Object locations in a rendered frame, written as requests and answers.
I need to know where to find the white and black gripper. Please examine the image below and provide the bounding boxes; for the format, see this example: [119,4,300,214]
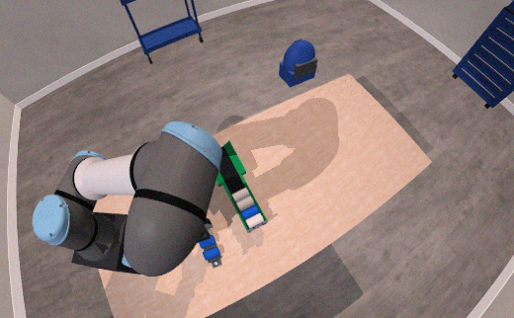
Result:
[198,218,214,243]

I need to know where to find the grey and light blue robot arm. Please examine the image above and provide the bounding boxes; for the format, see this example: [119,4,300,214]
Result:
[33,121,222,277]

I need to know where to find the blue cylinder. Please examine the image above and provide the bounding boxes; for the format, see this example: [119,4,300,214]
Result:
[199,235,216,249]
[203,247,220,261]
[241,204,259,220]

